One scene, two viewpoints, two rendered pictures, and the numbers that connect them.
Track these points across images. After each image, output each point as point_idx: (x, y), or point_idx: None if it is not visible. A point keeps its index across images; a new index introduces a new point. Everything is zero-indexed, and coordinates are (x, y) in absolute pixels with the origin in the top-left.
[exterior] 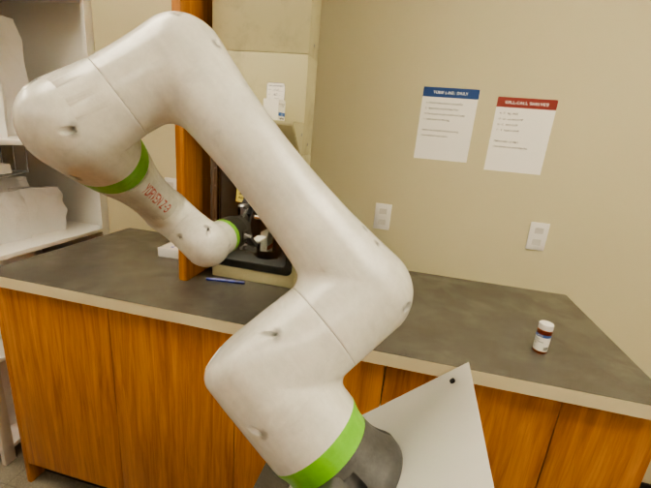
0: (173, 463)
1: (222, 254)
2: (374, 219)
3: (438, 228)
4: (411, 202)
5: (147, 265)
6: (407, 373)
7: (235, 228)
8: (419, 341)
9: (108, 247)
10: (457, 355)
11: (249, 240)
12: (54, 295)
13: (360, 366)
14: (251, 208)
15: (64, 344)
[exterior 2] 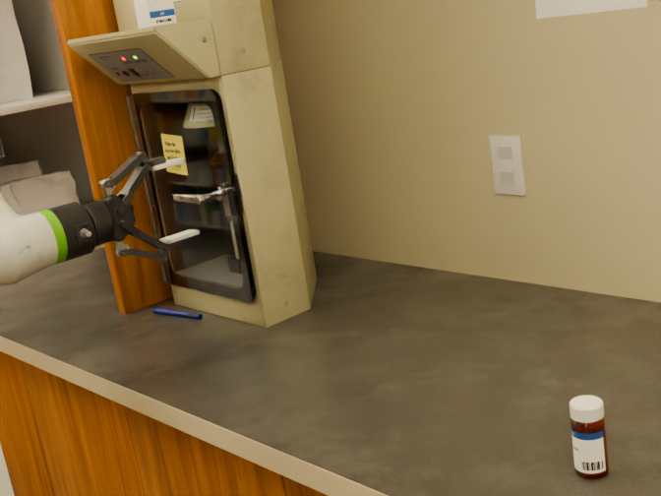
0: None
1: (8, 263)
2: (493, 173)
3: (625, 182)
4: (555, 125)
5: (106, 290)
6: (309, 487)
7: (56, 222)
8: (349, 428)
9: (93, 264)
10: (380, 460)
11: (143, 239)
12: None
13: (254, 468)
14: (131, 185)
15: (2, 409)
